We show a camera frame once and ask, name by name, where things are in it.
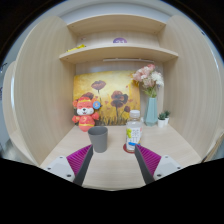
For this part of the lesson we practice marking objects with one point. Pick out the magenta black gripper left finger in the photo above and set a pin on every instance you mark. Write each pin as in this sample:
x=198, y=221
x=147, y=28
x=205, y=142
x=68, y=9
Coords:
x=73, y=167

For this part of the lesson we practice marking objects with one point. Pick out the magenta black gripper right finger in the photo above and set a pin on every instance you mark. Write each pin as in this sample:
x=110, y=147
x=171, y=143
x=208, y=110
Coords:
x=153, y=166

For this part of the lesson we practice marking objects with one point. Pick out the clear plastic water bottle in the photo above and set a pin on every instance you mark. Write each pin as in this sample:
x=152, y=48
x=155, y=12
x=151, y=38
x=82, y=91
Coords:
x=134, y=127

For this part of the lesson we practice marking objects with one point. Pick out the grey plastic cup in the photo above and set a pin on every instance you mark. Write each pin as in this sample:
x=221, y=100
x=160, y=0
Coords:
x=98, y=136

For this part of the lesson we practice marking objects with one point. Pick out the small potted plant left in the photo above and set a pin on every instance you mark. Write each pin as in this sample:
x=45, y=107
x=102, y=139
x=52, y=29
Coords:
x=161, y=120

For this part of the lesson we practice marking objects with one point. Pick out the small potted plant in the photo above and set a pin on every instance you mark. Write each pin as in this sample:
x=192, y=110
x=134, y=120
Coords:
x=161, y=120
x=167, y=113

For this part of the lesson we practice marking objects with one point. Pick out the light blue ceramic vase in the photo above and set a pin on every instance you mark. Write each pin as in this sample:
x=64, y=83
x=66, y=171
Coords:
x=151, y=112

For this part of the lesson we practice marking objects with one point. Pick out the small potted plant right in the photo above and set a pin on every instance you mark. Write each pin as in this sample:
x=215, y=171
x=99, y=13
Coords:
x=167, y=113

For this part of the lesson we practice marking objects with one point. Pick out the red plush mascot toy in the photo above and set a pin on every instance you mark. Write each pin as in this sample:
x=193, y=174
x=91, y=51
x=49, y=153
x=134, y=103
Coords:
x=87, y=114

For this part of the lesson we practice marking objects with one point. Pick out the yellow poppy flower painting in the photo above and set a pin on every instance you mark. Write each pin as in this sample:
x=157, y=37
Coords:
x=117, y=93

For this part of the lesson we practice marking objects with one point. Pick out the pink white flower bouquet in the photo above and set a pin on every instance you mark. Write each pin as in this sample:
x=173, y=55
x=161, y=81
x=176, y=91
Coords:
x=149, y=78

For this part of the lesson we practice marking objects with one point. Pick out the white light bar under shelf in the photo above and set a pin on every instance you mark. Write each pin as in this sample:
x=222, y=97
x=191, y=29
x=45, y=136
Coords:
x=127, y=59

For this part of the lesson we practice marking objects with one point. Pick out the lower wooden shelf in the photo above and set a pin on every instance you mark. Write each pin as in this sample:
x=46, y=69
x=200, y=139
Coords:
x=118, y=51

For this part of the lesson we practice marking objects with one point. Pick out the wooden shelf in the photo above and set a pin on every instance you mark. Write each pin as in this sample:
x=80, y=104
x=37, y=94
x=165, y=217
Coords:
x=116, y=22
x=118, y=51

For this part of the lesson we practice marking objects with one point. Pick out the yellow object on shelf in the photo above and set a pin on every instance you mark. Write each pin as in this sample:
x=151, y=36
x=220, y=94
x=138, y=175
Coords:
x=76, y=48

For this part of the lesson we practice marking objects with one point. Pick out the purple round number sticker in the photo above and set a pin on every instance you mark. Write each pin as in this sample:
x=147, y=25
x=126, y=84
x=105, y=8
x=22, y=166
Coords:
x=119, y=40

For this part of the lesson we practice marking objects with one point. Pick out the upper wooden shelf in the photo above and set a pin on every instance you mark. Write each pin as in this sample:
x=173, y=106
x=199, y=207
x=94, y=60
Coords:
x=116, y=22

